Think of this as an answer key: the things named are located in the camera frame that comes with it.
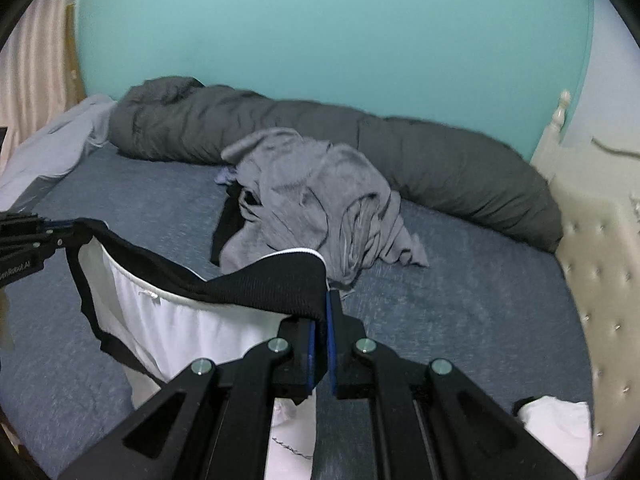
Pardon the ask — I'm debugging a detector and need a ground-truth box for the peach curtain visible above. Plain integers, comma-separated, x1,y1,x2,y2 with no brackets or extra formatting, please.
0,0,86,151

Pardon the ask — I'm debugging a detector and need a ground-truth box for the crumpled grey shirt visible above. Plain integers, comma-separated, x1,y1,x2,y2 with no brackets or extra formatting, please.
215,127,431,291

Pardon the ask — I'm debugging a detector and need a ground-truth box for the white polo shirt black collar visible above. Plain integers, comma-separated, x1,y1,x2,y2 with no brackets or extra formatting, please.
67,217,331,480

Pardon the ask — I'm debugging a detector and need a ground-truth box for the cream tufted headboard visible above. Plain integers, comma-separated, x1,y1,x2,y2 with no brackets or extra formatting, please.
530,90,640,480

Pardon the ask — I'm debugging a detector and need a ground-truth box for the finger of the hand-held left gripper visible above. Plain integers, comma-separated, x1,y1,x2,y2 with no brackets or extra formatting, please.
0,212,76,235
0,234,68,261

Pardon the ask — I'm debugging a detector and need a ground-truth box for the wooden window frame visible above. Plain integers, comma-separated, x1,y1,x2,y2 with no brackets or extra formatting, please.
65,0,89,101

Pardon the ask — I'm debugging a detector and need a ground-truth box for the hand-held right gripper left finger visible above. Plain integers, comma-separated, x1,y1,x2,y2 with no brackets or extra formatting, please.
59,317,322,480

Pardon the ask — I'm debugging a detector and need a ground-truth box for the light grey cloth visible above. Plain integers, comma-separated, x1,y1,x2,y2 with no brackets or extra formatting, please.
0,94,118,211

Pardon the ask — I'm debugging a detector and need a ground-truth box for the dark grey rolled duvet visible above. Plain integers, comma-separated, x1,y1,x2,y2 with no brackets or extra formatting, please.
107,76,563,253

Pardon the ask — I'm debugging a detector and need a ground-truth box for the bed with blue sheet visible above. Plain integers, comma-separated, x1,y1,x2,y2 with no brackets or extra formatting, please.
0,145,596,480

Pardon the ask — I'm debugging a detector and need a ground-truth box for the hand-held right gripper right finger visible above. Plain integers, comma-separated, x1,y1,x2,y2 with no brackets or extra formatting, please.
326,290,576,480

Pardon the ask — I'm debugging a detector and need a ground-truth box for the folded white garment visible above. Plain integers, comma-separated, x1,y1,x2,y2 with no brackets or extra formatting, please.
517,395,593,480

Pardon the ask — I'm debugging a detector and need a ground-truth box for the crumpled black garment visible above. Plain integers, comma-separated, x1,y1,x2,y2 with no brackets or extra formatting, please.
210,180,261,266

